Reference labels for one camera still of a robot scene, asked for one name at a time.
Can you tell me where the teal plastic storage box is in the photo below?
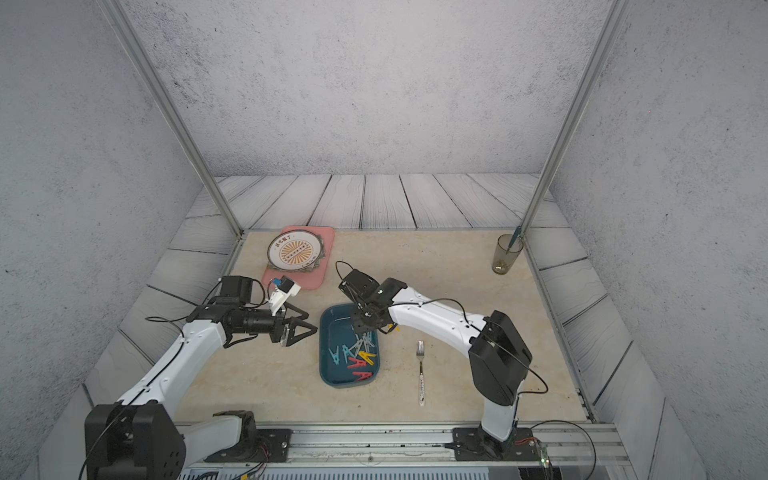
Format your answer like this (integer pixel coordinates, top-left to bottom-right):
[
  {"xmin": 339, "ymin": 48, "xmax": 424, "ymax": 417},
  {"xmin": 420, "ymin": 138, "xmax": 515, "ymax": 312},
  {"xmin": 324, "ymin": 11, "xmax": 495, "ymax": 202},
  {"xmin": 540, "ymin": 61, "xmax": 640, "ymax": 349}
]
[{"xmin": 319, "ymin": 304, "xmax": 381, "ymax": 389}]

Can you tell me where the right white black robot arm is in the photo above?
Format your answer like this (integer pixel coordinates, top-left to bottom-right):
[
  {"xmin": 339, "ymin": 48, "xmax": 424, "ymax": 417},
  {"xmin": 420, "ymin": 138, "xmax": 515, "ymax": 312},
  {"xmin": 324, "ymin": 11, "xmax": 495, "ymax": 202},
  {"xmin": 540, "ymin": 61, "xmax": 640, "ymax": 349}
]
[{"xmin": 339, "ymin": 269, "xmax": 533, "ymax": 443}]

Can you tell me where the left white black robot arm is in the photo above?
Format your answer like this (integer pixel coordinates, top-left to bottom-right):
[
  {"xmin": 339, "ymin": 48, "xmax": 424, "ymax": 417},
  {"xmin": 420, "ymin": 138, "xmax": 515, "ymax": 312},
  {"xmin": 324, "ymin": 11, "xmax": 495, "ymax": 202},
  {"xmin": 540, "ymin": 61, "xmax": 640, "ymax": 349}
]
[{"xmin": 78, "ymin": 276, "xmax": 317, "ymax": 479}]

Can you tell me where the pink plastic tray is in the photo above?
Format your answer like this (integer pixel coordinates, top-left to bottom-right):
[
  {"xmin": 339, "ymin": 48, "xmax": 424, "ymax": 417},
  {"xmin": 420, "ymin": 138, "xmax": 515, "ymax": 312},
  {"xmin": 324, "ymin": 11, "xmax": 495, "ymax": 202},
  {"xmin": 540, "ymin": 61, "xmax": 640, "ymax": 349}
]
[{"xmin": 261, "ymin": 226, "xmax": 335, "ymax": 290}]

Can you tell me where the red clothespin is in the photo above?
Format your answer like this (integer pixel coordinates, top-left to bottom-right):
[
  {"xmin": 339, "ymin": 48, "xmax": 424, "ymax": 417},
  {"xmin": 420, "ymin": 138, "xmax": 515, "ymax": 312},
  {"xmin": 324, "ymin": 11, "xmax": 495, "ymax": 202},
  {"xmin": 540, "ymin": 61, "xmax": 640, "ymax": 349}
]
[
  {"xmin": 347, "ymin": 357, "xmax": 367, "ymax": 369},
  {"xmin": 353, "ymin": 371, "xmax": 373, "ymax": 381}
]

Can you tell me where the silver fork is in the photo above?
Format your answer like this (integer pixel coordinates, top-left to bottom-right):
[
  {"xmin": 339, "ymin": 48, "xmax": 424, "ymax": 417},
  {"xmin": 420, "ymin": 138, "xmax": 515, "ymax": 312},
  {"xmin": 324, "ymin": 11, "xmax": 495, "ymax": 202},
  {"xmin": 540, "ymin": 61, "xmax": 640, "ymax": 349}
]
[{"xmin": 416, "ymin": 340, "xmax": 426, "ymax": 406}]

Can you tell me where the round patterned plate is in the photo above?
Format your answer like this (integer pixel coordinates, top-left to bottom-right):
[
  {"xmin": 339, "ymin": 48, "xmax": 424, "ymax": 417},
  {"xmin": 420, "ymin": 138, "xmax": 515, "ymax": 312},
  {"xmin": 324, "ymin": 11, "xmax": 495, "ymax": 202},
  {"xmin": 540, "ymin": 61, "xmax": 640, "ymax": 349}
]
[{"xmin": 267, "ymin": 229, "xmax": 325, "ymax": 272}]

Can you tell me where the olive glass cup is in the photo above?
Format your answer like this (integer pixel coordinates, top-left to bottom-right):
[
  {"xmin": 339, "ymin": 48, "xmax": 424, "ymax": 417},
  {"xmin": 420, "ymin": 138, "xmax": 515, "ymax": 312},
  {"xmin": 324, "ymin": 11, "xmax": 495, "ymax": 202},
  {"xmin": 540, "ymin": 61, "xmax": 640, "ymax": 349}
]
[{"xmin": 491, "ymin": 234, "xmax": 523, "ymax": 275}]

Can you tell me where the teal pen in cup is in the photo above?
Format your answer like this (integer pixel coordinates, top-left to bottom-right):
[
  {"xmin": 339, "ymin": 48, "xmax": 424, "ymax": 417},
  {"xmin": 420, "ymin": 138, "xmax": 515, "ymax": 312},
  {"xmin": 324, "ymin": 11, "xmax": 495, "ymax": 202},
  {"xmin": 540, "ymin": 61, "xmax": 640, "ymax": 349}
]
[{"xmin": 506, "ymin": 225, "xmax": 522, "ymax": 251}]

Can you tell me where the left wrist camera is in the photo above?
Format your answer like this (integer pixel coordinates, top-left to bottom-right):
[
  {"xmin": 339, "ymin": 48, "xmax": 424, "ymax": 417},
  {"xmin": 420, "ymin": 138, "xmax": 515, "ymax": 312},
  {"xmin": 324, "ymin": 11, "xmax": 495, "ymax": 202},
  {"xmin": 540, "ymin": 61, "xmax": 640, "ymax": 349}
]
[{"xmin": 267, "ymin": 276, "xmax": 301, "ymax": 316}]

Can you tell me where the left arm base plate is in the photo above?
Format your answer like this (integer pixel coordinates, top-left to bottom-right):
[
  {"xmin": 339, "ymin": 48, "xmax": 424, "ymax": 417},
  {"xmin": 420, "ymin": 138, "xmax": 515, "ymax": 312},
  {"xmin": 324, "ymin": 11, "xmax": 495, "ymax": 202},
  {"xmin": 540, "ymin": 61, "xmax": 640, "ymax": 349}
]
[{"xmin": 204, "ymin": 428, "xmax": 293, "ymax": 463}]

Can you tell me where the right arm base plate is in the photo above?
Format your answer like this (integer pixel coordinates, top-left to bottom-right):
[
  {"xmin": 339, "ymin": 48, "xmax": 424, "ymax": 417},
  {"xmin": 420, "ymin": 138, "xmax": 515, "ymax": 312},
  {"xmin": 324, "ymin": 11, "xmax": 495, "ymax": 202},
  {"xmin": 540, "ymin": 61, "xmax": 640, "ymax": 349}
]
[{"xmin": 444, "ymin": 427, "xmax": 541, "ymax": 462}]

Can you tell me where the aluminium mounting rail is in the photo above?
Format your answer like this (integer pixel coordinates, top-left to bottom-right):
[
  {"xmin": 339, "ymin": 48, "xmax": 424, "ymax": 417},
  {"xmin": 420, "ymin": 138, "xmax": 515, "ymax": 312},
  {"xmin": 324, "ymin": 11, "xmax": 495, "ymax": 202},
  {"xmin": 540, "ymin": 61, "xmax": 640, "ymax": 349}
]
[{"xmin": 153, "ymin": 421, "xmax": 636, "ymax": 479}]

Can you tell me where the black cable at base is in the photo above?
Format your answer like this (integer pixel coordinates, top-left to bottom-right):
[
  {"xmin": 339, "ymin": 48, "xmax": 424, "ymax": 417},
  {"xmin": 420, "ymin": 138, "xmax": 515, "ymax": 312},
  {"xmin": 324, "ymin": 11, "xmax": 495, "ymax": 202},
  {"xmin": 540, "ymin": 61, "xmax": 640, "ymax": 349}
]
[{"xmin": 530, "ymin": 423, "xmax": 599, "ymax": 480}]

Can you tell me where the left aluminium frame post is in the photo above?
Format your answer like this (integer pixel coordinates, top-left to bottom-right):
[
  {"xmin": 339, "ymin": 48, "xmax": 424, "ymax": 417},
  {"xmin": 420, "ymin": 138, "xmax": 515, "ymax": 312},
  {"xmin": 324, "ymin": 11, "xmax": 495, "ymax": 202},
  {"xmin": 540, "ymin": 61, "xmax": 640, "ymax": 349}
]
[{"xmin": 98, "ymin": 0, "xmax": 244, "ymax": 240}]

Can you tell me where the aluminium frame post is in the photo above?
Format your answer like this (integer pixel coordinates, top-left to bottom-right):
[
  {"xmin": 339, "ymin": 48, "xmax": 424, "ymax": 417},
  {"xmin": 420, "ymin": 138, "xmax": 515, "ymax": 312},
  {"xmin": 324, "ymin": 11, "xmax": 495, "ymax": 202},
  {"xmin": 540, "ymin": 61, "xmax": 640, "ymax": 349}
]
[
  {"xmin": 520, "ymin": 0, "xmax": 630, "ymax": 236},
  {"xmin": 98, "ymin": 0, "xmax": 244, "ymax": 240}
]

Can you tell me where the right aluminium frame post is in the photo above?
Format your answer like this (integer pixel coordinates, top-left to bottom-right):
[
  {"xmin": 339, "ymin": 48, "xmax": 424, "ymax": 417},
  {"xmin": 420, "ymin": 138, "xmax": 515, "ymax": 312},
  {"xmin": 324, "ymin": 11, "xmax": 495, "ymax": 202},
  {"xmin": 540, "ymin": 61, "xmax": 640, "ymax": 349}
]
[{"xmin": 520, "ymin": 0, "xmax": 630, "ymax": 236}]

